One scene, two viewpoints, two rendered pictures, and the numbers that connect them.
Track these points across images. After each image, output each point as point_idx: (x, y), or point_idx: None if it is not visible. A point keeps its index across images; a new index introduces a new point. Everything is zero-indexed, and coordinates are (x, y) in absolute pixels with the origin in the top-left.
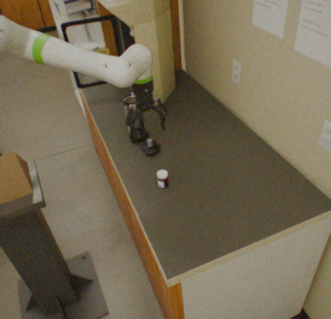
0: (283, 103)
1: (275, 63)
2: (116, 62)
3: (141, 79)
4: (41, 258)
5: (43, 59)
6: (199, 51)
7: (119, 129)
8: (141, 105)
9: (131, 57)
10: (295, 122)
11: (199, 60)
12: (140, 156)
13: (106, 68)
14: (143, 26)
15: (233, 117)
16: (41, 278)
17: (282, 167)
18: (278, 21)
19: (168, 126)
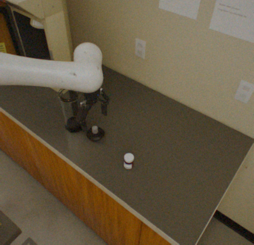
0: (195, 70)
1: (186, 40)
2: (85, 69)
3: None
4: None
5: None
6: (89, 31)
7: (50, 123)
8: (91, 100)
9: (93, 59)
10: (208, 84)
11: (91, 40)
12: (89, 144)
13: (75, 77)
14: (53, 18)
15: (142, 86)
16: None
17: (203, 120)
18: (190, 5)
19: (95, 107)
